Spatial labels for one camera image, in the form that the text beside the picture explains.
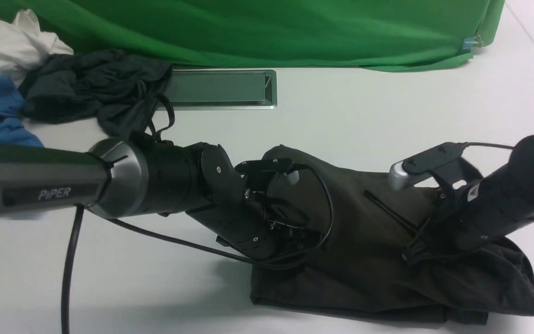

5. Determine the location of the white crumpled garment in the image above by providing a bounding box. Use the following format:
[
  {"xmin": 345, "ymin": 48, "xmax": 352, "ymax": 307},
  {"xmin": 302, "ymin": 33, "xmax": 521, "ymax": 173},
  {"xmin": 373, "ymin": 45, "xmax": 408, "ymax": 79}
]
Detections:
[{"xmin": 0, "ymin": 9, "xmax": 74, "ymax": 86}]

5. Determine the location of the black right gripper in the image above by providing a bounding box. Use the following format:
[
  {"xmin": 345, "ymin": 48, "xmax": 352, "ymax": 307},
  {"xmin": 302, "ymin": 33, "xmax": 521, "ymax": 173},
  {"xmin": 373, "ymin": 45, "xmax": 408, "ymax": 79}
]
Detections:
[{"xmin": 403, "ymin": 135, "xmax": 534, "ymax": 265}]

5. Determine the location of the blue binder clip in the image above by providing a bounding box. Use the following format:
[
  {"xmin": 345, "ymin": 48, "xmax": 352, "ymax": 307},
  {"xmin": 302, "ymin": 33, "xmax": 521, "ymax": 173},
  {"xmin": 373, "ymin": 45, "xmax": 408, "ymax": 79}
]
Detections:
[{"xmin": 461, "ymin": 35, "xmax": 484, "ymax": 53}]

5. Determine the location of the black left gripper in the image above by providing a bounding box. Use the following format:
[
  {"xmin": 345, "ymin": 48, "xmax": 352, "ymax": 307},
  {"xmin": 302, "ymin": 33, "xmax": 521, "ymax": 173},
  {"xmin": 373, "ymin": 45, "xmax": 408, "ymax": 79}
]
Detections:
[{"xmin": 186, "ymin": 145, "xmax": 324, "ymax": 263}]

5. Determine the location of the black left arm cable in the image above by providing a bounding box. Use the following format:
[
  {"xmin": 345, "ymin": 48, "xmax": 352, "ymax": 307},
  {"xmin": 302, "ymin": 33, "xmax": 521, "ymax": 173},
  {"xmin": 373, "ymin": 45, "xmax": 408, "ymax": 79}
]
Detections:
[{"xmin": 61, "ymin": 95, "xmax": 335, "ymax": 334}]

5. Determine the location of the dark teal crumpled garment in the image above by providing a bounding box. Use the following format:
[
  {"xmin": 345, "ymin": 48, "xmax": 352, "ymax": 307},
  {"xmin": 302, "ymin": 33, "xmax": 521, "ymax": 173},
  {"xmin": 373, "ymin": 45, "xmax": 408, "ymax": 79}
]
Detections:
[{"xmin": 19, "ymin": 50, "xmax": 175, "ymax": 139}]

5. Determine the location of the green backdrop cloth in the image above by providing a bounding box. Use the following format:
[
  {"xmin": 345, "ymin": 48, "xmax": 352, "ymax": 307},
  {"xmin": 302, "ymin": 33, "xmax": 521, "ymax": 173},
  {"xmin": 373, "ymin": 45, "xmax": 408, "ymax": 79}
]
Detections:
[{"xmin": 0, "ymin": 0, "xmax": 505, "ymax": 72}]

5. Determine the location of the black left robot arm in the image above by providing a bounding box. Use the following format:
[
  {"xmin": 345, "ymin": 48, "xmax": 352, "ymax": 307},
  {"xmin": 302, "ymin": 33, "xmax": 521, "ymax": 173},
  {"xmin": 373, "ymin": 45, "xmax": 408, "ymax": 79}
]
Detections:
[{"xmin": 0, "ymin": 135, "xmax": 329, "ymax": 268}]

